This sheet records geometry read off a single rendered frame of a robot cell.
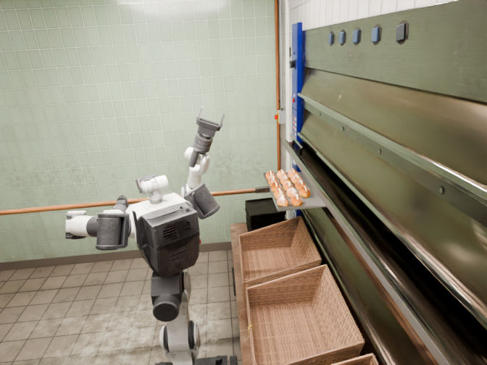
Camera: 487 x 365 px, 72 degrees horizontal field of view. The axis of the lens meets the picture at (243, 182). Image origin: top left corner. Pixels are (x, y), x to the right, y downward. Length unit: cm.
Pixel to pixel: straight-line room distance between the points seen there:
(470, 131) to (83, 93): 295
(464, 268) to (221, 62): 256
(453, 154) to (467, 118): 9
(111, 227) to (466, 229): 121
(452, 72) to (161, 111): 258
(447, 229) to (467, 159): 21
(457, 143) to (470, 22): 27
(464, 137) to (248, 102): 241
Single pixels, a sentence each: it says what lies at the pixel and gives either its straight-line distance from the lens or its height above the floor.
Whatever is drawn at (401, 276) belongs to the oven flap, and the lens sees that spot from 107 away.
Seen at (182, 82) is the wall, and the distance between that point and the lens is 312.
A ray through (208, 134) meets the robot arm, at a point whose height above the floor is 164.
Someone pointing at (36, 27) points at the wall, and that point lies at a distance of 341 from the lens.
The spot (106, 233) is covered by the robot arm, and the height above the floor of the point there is 136.
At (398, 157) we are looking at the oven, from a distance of 119.
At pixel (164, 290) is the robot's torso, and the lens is 160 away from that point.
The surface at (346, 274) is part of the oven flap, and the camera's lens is 175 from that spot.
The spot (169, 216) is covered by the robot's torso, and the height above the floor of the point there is 140.
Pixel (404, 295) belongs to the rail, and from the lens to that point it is 96.
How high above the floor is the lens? 203
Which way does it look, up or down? 22 degrees down
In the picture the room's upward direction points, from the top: 3 degrees counter-clockwise
